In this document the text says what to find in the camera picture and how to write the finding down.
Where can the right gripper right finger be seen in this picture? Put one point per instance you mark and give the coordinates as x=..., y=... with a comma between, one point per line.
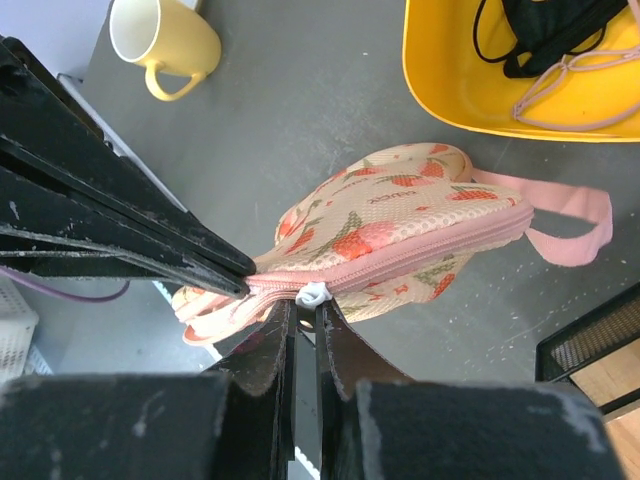
x=377, y=423

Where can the floral mesh laundry bag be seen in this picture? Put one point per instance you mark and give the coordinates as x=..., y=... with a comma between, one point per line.
x=395, y=228

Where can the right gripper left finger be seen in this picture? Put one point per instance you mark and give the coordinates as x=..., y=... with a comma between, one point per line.
x=123, y=426

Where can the white perforated storage basket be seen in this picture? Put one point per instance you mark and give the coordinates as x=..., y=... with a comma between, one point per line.
x=18, y=323

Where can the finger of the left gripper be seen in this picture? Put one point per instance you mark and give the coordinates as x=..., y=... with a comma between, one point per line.
x=52, y=234
x=48, y=138

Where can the pink satin bra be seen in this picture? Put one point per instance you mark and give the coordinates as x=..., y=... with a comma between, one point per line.
x=593, y=93

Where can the yellow plastic basket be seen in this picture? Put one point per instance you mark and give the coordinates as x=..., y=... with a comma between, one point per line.
x=449, y=80

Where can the black bra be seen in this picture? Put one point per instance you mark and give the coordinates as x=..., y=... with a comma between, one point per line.
x=547, y=31

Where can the yellow mug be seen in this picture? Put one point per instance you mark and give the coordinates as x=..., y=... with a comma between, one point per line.
x=164, y=36

